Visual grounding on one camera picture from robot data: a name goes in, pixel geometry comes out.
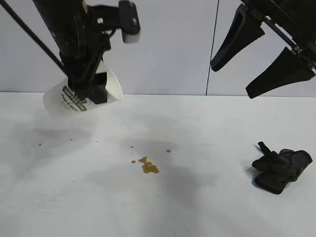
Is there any black left camera bracket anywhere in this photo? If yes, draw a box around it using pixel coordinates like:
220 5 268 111
85 3 124 33

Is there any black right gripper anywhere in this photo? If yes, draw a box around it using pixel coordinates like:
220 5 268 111
211 0 316 99

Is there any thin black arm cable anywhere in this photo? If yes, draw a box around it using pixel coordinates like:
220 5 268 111
0 0 69 75

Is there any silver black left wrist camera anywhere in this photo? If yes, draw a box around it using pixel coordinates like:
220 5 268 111
118 0 142 44

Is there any black purple cleaning cloth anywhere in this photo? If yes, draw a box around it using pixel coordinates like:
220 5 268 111
251 141 313 195

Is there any brown coffee puddle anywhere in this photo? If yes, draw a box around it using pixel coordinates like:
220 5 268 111
137 156 160 175

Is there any white paper coffee cup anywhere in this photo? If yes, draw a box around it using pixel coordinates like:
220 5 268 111
42 59 123 117

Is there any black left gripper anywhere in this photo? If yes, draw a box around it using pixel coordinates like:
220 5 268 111
59 33 112 105

